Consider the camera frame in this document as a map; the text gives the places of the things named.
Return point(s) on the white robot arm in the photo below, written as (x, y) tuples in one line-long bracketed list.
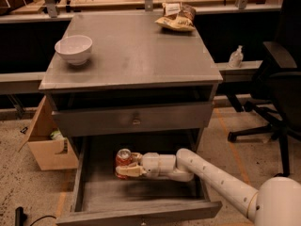
[(276, 203)]

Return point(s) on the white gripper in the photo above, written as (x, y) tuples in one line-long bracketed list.
[(150, 164)]

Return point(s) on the cardboard box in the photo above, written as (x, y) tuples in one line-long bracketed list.
[(50, 153)]

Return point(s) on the grey wooden drawer cabinet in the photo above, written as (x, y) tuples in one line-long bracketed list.
[(134, 62)]

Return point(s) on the black office chair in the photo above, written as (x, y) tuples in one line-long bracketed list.
[(278, 80)]

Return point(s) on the red coke can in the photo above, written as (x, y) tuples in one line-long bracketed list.
[(123, 158)]

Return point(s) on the yellow chip bag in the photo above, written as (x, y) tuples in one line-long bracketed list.
[(177, 17)]

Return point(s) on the white ceramic bowl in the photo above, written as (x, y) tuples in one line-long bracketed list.
[(75, 49)]

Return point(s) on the clear sanitizer bottle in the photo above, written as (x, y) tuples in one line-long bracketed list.
[(236, 57)]

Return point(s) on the black cable plug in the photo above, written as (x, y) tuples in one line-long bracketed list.
[(21, 217)]

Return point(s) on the open grey middle drawer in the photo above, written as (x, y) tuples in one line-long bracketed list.
[(100, 198)]

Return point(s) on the closed grey top drawer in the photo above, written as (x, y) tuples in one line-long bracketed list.
[(132, 119)]

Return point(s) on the grey metal rail shelf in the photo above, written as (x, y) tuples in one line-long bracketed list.
[(22, 83)]

